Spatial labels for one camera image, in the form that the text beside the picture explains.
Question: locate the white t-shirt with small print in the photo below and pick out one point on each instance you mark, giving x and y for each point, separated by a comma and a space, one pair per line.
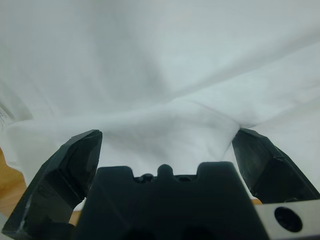
160, 62

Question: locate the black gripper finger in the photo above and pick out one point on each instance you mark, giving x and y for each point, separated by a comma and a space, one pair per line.
267, 175
57, 185

